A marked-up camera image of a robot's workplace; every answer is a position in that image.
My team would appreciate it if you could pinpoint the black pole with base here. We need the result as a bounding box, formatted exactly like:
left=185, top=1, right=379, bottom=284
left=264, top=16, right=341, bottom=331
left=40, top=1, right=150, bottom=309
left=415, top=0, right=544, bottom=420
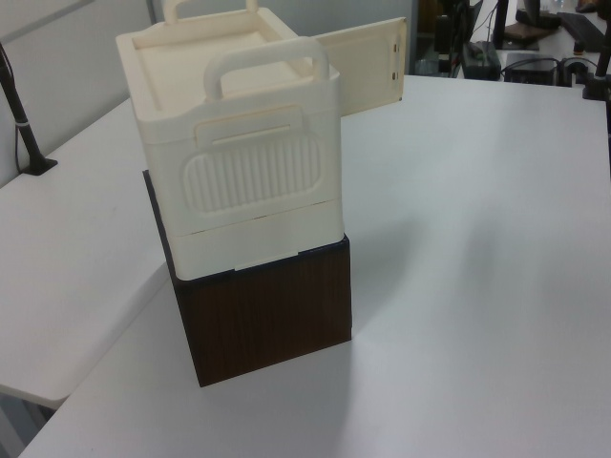
left=0, top=41, right=59, bottom=177

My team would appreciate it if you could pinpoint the dark brown wooden drawer box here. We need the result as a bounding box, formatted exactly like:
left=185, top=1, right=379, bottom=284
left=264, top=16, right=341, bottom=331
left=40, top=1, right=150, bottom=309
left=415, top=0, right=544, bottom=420
left=142, top=170, right=355, bottom=388

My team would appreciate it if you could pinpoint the cream plastic cabinet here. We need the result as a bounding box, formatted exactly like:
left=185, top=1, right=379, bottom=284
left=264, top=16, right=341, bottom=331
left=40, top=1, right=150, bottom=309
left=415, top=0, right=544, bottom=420
left=116, top=0, right=344, bottom=281

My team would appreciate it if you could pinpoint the black upright device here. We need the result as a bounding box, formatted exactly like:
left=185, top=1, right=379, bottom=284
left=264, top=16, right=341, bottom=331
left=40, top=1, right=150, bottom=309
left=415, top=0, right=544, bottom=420
left=434, top=13, right=453, bottom=75

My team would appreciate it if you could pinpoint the brown wooden board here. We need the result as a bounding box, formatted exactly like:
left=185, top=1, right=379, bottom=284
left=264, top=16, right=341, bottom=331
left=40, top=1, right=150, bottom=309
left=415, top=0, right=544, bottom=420
left=504, top=20, right=541, bottom=43

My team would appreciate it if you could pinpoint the black table clamp mount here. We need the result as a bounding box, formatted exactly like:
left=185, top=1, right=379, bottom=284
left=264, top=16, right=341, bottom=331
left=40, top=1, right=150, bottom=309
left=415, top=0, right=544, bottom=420
left=580, top=28, right=611, bottom=102

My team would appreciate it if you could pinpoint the cream cabinet door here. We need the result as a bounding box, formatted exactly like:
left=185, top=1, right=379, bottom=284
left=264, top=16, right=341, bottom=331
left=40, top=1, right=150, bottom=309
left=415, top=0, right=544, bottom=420
left=317, top=16, right=408, bottom=118

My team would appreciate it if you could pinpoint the black box under desk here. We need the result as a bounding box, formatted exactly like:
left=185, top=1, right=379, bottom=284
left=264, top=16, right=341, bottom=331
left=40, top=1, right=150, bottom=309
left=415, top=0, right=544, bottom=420
left=504, top=52, right=560, bottom=86

